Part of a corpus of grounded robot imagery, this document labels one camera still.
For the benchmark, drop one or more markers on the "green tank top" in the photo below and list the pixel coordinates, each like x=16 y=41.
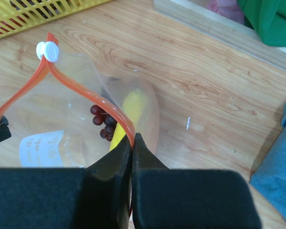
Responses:
x=267 y=18

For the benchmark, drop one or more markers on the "wooden clothes rack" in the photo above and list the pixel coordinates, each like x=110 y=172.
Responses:
x=194 y=14

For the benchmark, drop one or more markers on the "yellow toy banana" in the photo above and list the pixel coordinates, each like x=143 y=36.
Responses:
x=133 y=106

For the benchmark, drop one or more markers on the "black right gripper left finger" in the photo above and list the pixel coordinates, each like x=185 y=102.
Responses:
x=97 y=197

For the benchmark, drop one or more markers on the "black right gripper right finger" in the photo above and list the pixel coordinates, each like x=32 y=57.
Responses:
x=164 y=198

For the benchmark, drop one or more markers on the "yellow plastic shopping basket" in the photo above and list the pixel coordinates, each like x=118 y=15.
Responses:
x=20 y=15

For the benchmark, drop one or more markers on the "clear zip top bag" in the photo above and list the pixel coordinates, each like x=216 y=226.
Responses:
x=50 y=119

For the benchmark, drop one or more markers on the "pink shirt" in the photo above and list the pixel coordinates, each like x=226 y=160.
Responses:
x=227 y=8

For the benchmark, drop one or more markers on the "blue crumpled cloth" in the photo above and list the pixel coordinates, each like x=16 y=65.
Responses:
x=270 y=177

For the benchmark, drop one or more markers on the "dark purple toy grapes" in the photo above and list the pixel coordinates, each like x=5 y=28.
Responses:
x=104 y=120

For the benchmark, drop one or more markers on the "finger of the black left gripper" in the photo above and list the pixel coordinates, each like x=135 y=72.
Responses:
x=4 y=129

